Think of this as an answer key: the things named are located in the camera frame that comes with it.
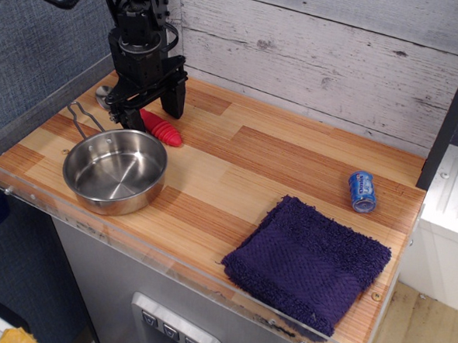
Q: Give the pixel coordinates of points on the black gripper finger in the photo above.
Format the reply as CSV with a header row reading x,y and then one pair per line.
x,y
131,119
173,100

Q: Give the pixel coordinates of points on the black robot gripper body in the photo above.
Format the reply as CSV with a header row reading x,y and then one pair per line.
x,y
143,75

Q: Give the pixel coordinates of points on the red handled metal spoon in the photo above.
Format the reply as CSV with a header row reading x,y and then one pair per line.
x,y
153,123

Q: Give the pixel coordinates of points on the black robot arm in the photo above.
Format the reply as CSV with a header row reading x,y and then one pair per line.
x,y
139,44

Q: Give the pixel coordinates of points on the stainless steel pot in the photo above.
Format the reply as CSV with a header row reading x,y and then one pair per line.
x,y
114,172

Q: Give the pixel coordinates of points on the silver toy fridge cabinet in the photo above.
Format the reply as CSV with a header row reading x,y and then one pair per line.
x,y
109,275

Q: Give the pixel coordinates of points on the purple terry cloth towel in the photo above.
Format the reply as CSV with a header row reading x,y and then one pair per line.
x,y
306,265

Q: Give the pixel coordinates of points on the silver dispenser button panel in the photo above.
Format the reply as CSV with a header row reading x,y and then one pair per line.
x,y
174,327

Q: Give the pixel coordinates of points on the small blue mentos can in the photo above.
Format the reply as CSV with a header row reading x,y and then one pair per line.
x,y
362,193

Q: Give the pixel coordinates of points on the black and yellow object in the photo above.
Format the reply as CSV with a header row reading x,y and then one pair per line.
x,y
17,335

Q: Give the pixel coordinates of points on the white side cabinet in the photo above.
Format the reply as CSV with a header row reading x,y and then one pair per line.
x,y
430,264

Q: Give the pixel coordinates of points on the black vertical post left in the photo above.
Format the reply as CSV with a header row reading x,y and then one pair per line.
x,y
165,11

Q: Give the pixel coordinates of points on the black vertical post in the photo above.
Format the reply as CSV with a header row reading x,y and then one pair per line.
x,y
438,149
165,11

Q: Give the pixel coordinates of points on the black vertical post right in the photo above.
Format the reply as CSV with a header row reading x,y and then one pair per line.
x,y
438,149

